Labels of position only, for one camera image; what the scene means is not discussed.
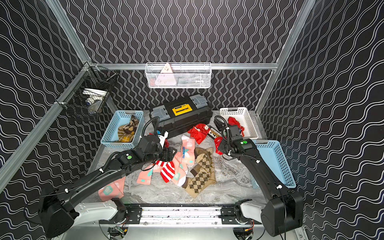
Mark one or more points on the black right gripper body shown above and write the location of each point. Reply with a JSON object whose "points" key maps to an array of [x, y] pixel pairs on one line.
{"points": [[224, 146]]}

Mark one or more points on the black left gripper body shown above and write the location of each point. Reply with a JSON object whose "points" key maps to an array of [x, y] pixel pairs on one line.
{"points": [[169, 153]]}

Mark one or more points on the red snowflake sock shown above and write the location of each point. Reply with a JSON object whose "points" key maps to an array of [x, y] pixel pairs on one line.
{"points": [[218, 141]]}

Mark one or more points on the red penguin sock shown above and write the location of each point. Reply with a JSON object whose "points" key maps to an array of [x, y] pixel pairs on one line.
{"points": [[233, 122]]}

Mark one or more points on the tan argyle sock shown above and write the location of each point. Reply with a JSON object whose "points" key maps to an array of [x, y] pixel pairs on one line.
{"points": [[203, 172]]}

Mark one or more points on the brown argyle sock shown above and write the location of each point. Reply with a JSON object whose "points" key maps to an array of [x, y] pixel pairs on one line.
{"points": [[132, 127]]}

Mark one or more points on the yellow brown plaid sock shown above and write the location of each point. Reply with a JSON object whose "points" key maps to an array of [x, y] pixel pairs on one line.
{"points": [[124, 137]]}

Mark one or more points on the red santa sock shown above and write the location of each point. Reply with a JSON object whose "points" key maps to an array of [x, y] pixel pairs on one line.
{"points": [[199, 132]]}

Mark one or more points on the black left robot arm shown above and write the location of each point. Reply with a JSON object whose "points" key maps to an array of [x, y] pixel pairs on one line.
{"points": [[57, 204]]}

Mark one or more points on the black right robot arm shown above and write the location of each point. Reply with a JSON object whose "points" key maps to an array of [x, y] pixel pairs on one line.
{"points": [[283, 210]]}

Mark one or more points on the white perforated plastic basket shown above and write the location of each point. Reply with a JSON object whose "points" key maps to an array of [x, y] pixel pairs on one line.
{"points": [[242, 115]]}

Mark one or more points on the right light blue basket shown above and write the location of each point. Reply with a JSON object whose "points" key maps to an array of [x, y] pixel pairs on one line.
{"points": [[272, 153]]}

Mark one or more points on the light blue basket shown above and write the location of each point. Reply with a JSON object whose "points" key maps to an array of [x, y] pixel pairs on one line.
{"points": [[114, 132], [272, 153]]}

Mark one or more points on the left light blue basket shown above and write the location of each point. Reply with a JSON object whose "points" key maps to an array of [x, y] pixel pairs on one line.
{"points": [[114, 132]]}

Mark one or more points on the black board yellow connectors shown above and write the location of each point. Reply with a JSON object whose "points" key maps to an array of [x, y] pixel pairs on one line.
{"points": [[213, 133]]}

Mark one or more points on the pink patterned sock upper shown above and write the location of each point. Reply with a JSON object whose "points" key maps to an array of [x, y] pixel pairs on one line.
{"points": [[188, 150]]}

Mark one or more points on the pink dotted sock centre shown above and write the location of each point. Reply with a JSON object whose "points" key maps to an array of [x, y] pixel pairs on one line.
{"points": [[145, 177]]}

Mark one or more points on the pink sock left edge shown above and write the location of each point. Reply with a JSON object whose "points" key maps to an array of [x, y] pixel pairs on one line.
{"points": [[112, 190]]}

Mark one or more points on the black toolbox yellow handle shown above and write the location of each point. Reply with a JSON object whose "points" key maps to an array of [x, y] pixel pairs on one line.
{"points": [[179, 116]]}

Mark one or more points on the clear wall-mounted basket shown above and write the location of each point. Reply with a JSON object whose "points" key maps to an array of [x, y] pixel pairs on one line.
{"points": [[178, 75]]}

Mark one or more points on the black wire wall basket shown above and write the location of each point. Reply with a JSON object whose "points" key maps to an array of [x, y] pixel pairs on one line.
{"points": [[86, 103]]}

